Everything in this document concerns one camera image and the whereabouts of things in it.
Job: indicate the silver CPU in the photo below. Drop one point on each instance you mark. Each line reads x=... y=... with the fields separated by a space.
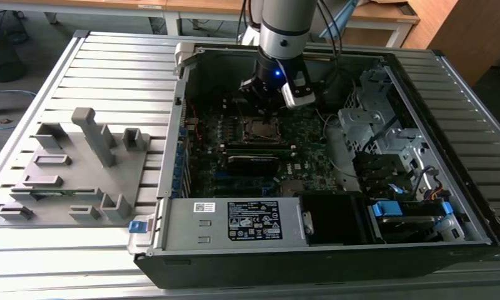
x=257 y=129

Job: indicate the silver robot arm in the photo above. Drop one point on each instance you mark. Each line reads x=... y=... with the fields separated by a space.
x=287 y=31

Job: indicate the CPU socket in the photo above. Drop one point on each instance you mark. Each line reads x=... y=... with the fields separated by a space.
x=263 y=142

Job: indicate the green RAM stick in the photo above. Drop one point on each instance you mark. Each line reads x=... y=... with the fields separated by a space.
x=52 y=193
x=257 y=147

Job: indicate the silver metal drive cage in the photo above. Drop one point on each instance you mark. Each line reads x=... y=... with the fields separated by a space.
x=353 y=118

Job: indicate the black graphics card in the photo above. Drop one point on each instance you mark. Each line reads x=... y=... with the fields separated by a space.
x=252 y=167

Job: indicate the green motherboard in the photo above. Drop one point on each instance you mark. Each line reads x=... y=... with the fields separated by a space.
x=312 y=162

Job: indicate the brown chipset heatsink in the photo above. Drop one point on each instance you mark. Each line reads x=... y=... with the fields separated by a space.
x=292 y=187

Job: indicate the black plastic bay block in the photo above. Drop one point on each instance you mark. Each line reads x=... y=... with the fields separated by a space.
x=375 y=168

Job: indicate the grey power supply unit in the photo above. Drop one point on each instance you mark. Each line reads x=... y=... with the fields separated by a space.
x=216 y=225

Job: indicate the blue disk carrier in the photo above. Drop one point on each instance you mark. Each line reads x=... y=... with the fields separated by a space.
x=385 y=208

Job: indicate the wooden cabinet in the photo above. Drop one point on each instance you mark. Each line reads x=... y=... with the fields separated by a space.
x=463 y=31

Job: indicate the grey parts rack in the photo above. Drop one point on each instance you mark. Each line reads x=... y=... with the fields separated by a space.
x=87 y=175

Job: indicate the blue case latch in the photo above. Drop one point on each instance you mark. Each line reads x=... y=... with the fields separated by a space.
x=136 y=227

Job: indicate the blue plastic clip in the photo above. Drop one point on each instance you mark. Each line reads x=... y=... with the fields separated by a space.
x=447 y=208

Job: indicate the black PC case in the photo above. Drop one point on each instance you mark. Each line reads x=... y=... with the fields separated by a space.
x=275 y=268

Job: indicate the black waste bin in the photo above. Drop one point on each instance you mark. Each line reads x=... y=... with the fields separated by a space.
x=5 y=70

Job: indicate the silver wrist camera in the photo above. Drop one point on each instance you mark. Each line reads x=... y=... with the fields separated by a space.
x=299 y=93

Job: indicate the wooden desk white frame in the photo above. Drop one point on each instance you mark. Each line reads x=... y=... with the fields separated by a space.
x=383 y=15
x=87 y=3

